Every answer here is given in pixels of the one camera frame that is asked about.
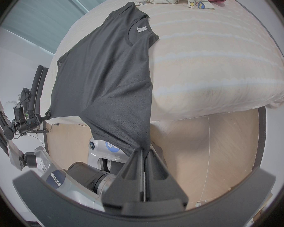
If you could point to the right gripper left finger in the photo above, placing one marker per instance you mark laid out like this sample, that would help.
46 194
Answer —
127 185

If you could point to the dark grey chest of drawers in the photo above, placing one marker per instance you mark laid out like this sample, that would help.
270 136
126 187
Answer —
39 86

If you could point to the black bag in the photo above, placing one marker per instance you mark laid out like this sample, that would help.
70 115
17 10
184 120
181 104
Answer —
24 94

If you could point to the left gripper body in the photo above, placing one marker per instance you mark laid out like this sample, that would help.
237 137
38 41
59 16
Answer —
28 125

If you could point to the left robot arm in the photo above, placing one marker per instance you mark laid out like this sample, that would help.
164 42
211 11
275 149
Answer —
8 130

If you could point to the bed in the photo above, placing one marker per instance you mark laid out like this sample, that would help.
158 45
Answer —
215 63

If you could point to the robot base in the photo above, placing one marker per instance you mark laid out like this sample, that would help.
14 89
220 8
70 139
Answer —
98 155

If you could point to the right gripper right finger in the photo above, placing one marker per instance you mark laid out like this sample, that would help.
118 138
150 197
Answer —
161 185

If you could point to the black T-shirt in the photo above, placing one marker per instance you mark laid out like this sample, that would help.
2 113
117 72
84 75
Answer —
104 74

